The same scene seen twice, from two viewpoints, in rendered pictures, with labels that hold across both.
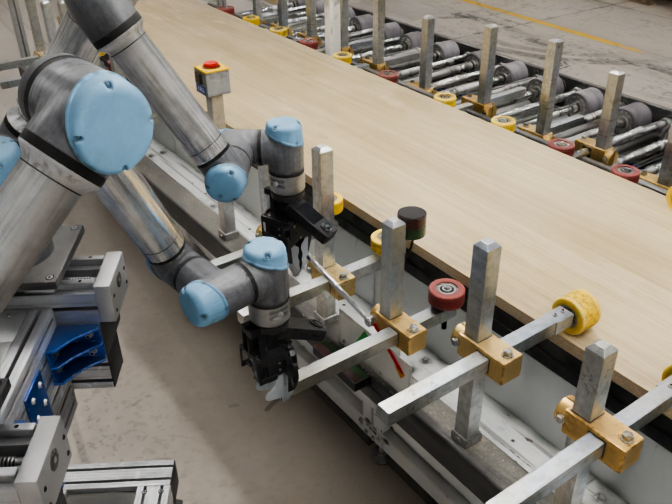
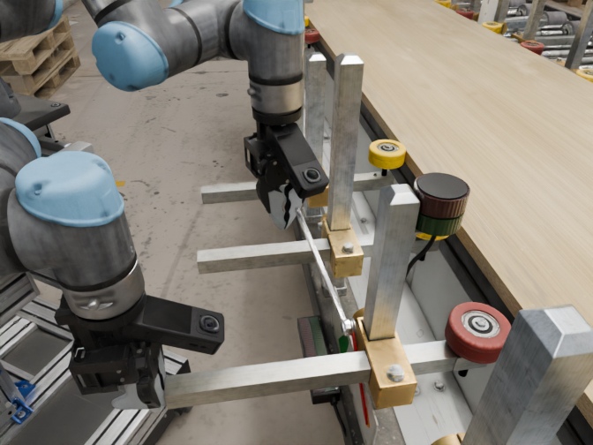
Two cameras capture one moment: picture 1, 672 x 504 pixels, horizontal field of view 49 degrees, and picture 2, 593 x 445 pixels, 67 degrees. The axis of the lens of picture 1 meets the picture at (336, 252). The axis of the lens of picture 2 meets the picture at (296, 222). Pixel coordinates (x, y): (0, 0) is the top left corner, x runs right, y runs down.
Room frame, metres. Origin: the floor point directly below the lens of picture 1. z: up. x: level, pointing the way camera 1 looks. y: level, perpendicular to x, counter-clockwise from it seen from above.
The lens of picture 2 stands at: (0.86, -0.20, 1.37)
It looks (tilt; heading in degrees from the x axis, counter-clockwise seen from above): 37 degrees down; 26
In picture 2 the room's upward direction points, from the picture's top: straight up
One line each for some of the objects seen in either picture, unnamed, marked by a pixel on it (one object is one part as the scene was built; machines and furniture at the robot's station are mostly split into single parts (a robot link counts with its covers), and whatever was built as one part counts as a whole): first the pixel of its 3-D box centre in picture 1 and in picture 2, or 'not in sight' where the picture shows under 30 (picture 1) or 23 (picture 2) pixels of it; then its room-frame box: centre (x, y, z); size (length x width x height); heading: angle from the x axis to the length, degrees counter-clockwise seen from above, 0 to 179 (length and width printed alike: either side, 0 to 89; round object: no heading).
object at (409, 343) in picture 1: (398, 326); (382, 352); (1.27, -0.13, 0.85); 0.14 x 0.06 x 0.05; 35
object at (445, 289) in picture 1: (445, 307); (471, 348); (1.32, -0.24, 0.85); 0.08 x 0.08 x 0.11
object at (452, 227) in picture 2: (411, 228); (436, 212); (1.31, -0.16, 1.07); 0.06 x 0.06 x 0.02
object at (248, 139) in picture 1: (235, 151); (204, 29); (1.39, 0.20, 1.21); 0.11 x 0.11 x 0.08; 88
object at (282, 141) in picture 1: (283, 146); (272, 33); (1.40, 0.10, 1.21); 0.09 x 0.08 x 0.11; 88
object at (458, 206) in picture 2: (411, 217); (439, 194); (1.31, -0.16, 1.09); 0.06 x 0.06 x 0.02
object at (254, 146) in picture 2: (286, 213); (275, 142); (1.41, 0.11, 1.05); 0.09 x 0.08 x 0.12; 55
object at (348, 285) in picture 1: (330, 276); (340, 242); (1.47, 0.01, 0.84); 0.14 x 0.06 x 0.05; 35
